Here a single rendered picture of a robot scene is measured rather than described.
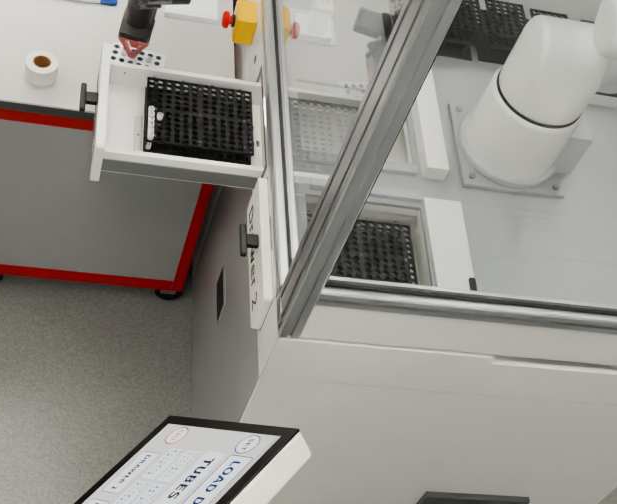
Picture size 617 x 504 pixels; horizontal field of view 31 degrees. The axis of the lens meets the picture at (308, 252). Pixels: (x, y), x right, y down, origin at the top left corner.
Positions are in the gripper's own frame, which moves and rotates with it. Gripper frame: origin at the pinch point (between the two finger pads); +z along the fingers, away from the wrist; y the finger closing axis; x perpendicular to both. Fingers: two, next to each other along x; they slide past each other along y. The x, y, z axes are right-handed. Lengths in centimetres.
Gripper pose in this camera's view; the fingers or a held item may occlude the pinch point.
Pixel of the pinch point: (133, 49)
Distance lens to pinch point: 251.3
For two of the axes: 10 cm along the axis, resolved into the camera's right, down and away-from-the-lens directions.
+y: 1.1, -7.9, 6.0
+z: -2.5, 5.7, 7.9
